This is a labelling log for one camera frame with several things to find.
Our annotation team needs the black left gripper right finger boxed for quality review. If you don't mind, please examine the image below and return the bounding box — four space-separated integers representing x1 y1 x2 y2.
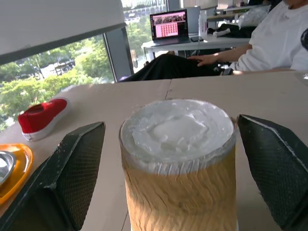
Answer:
237 114 308 231

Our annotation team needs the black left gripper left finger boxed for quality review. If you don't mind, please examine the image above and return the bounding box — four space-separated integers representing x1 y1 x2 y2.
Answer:
0 122 106 231

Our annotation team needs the person's bare hand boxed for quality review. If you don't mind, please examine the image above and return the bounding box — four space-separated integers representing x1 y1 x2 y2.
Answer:
187 54 220 67

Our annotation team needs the orange plastic tray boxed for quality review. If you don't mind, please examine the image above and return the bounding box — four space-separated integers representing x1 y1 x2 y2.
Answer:
0 143 34 205

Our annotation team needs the red canvas shoe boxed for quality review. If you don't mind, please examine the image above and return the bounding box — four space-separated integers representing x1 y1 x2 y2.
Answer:
17 97 72 141

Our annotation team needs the silver metal bowl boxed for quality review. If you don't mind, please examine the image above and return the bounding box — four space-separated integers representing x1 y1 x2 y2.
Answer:
0 151 17 186

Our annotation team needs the yellow cylinder with white top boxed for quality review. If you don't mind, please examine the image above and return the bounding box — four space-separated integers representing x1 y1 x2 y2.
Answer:
119 99 240 231

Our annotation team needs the seated person in white shirt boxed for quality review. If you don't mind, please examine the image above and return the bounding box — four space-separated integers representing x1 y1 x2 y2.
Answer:
119 0 308 83

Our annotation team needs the white desk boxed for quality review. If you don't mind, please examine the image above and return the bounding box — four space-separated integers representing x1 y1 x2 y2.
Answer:
141 33 252 64

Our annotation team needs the clear plastic bag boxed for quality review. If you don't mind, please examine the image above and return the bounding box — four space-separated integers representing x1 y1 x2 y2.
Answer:
237 4 272 29

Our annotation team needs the white bottle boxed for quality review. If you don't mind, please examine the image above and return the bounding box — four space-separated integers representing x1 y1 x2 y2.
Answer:
198 10 208 37

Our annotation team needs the open laptop computer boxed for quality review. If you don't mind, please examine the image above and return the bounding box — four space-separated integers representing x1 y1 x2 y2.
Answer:
149 9 192 46

